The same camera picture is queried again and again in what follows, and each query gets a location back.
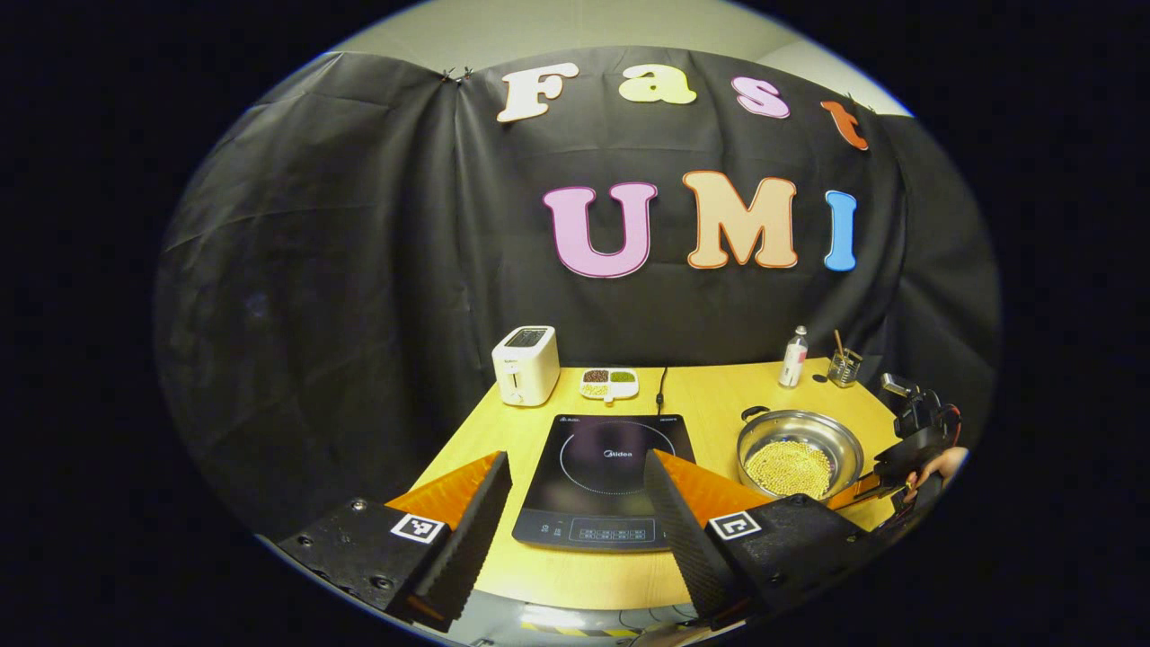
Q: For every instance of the white divided dish of beans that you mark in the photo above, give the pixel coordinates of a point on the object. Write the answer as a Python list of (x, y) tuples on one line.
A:
[(609, 385)]

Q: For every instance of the black induction cooktop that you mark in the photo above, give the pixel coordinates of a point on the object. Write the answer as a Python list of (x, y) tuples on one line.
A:
[(593, 512)]

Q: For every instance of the heap of yellow soybeans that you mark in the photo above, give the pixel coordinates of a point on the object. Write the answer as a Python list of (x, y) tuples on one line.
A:
[(791, 467)]

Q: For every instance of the white toaster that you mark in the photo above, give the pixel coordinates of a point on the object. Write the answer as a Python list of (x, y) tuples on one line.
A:
[(526, 368)]

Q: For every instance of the yellow black striped tape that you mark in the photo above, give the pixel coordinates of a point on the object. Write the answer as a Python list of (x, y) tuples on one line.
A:
[(575, 628)]

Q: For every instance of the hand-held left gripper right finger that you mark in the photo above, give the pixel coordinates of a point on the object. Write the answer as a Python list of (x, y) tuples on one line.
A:
[(683, 535)]

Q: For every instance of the white bottle with red label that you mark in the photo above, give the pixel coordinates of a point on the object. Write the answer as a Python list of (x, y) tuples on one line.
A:
[(792, 364)]

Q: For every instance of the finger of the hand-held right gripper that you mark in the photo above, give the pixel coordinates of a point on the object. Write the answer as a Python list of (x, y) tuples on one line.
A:
[(885, 488)]

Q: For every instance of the wooden stick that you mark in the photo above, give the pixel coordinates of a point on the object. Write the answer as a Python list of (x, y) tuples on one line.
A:
[(839, 343)]

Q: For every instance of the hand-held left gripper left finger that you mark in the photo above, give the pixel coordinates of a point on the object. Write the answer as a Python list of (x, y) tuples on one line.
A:
[(476, 530)]

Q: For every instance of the clear glass cup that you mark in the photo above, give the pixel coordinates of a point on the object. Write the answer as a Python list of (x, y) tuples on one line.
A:
[(843, 373)]

